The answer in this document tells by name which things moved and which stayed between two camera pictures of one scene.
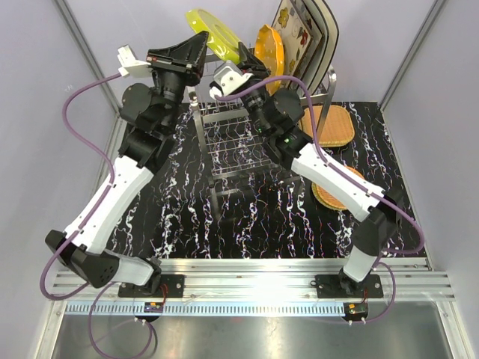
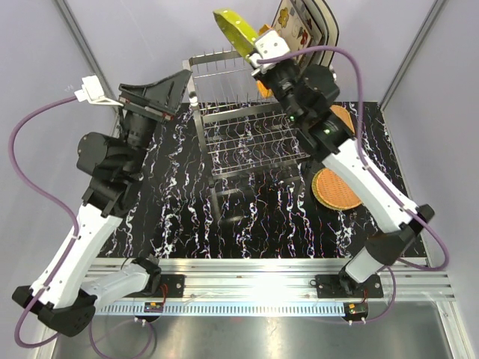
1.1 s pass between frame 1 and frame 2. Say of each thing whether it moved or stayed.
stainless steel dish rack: stayed
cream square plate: stayed
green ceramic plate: moved
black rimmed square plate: stayed
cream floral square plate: stayed
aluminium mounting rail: stayed
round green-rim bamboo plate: stayed
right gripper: moved
